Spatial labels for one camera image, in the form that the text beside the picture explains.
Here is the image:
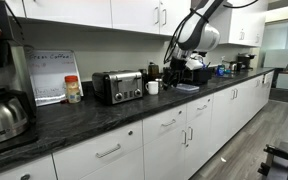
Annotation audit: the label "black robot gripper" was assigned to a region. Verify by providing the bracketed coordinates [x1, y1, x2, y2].
[163, 58, 186, 90]

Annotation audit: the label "white wooden top drawer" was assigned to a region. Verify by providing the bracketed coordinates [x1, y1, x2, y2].
[143, 105, 186, 139]

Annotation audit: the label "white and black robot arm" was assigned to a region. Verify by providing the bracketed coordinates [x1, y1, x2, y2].
[162, 0, 258, 90]

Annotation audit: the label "white small drawer right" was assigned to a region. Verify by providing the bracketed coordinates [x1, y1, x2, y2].
[187, 95, 213, 122]

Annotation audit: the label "white left drawer front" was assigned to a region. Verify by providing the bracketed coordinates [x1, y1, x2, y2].
[53, 121, 144, 180]

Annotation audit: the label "small silver cup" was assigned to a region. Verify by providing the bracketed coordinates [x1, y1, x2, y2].
[155, 78, 164, 90]

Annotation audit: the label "clear plastic container lid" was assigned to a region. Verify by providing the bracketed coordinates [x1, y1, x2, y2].
[176, 83, 199, 92]

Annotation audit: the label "white mug on counter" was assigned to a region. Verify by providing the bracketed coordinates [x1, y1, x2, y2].
[145, 81, 159, 95]

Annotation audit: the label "dark bottle behind toaster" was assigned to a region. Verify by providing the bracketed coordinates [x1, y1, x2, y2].
[148, 62, 159, 80]

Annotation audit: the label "black dish rack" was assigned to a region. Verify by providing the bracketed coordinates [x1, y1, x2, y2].
[182, 68, 213, 85]

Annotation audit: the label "blue soap bottle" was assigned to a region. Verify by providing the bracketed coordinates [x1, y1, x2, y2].
[216, 56, 225, 76]

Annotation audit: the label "silver black toaster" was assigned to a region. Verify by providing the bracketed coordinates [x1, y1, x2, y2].
[92, 70, 143, 105]

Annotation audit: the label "far black coffee maker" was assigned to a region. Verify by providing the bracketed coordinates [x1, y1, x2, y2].
[237, 53, 255, 70]

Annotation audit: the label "creamer jar with red lid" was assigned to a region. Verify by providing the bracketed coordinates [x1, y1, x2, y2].
[64, 75, 81, 103]

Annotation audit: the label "whiteboard sign fresh coffee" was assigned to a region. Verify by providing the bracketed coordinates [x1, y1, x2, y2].
[26, 50, 79, 106]

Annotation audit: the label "black red cart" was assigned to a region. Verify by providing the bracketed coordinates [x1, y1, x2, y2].
[257, 142, 288, 180]

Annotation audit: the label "black coffee brewer machine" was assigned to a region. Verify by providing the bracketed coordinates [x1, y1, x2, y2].
[0, 0, 37, 153]

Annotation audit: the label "steel coffee carafe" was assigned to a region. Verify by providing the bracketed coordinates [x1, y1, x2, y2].
[0, 88, 31, 142]

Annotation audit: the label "white upper wall cabinets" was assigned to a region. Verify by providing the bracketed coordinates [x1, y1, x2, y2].
[5, 0, 191, 36]

